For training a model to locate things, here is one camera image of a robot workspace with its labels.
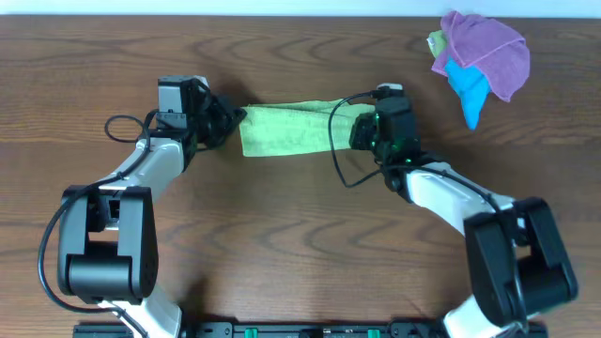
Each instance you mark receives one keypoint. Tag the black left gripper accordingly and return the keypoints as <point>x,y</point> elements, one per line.
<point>223,118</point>

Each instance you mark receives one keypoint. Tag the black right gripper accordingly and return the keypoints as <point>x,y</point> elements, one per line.
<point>362,123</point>

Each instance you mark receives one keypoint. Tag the light green cloth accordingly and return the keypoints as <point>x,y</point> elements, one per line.
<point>286,129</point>

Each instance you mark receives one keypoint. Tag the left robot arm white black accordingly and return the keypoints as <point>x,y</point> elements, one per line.
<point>108,255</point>

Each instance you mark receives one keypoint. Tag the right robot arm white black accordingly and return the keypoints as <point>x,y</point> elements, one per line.
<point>518,264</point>

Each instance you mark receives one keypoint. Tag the blue cloth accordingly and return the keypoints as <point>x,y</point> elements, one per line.
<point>472,88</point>

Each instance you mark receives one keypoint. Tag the small green cloth in pile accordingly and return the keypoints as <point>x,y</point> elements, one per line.
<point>436,42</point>

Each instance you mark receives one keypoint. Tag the purple cloth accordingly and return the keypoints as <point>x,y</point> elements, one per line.
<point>497,50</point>

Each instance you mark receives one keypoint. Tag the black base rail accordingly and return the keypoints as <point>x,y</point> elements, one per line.
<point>397,329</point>

